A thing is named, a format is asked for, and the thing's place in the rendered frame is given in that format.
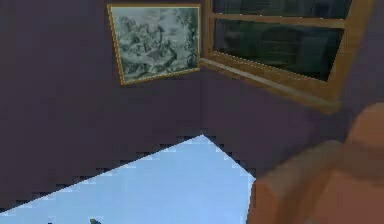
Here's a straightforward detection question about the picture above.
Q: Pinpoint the wooden framed window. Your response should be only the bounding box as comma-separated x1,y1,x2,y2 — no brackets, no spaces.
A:
199,0,377,115

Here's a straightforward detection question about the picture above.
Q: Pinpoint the gold framed grey picture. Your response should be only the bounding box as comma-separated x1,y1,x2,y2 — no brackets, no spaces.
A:
106,3,202,86

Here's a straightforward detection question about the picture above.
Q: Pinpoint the brown armchair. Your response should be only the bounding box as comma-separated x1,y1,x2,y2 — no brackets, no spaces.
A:
246,101,384,224

